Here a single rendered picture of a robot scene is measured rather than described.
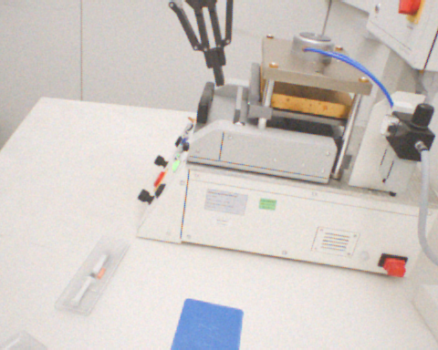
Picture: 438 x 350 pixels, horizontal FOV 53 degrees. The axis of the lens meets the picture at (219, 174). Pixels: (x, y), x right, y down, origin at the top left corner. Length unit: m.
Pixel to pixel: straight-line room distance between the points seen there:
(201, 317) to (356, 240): 0.32
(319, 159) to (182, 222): 0.28
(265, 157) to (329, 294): 0.28
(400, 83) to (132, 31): 1.65
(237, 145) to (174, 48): 1.60
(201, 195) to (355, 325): 0.34
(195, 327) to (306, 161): 0.33
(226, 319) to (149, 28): 1.78
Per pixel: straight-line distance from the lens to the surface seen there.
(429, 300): 0.87
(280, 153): 0.77
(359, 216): 0.84
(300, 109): 0.81
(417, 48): 0.76
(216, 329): 0.73
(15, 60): 2.47
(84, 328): 0.72
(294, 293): 0.83
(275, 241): 0.86
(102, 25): 2.33
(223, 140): 0.76
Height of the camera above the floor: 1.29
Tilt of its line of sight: 28 degrees down
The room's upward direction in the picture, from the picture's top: 9 degrees clockwise
